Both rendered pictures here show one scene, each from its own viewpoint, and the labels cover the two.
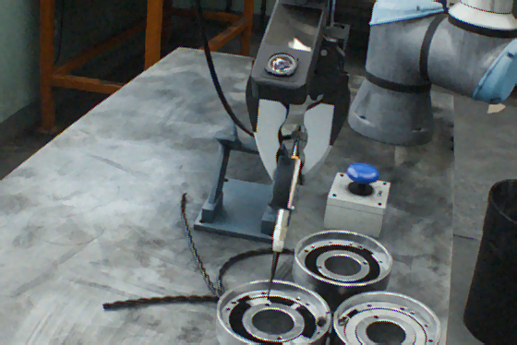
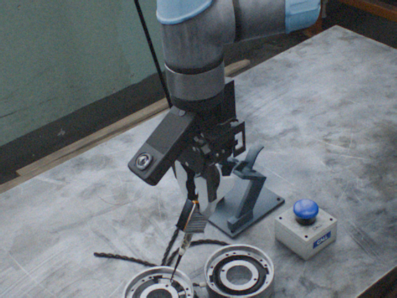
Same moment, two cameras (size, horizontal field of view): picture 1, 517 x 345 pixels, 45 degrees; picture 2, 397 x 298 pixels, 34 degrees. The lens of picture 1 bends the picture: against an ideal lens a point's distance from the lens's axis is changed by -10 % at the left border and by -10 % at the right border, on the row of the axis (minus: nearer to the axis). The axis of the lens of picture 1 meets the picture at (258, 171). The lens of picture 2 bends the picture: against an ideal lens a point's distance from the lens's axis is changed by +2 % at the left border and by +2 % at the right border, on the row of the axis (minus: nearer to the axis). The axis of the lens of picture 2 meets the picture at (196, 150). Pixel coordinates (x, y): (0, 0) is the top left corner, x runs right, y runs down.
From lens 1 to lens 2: 0.62 m
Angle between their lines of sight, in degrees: 37
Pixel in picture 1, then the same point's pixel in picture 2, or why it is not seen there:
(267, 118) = (179, 174)
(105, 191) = not seen: hidden behind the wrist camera
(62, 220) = (121, 183)
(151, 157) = not seen: hidden behind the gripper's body
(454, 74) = not seen: outside the picture
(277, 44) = (151, 144)
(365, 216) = (296, 241)
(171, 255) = (162, 228)
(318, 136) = (203, 195)
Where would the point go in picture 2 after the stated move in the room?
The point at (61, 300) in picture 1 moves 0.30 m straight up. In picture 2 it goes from (75, 242) to (35, 93)
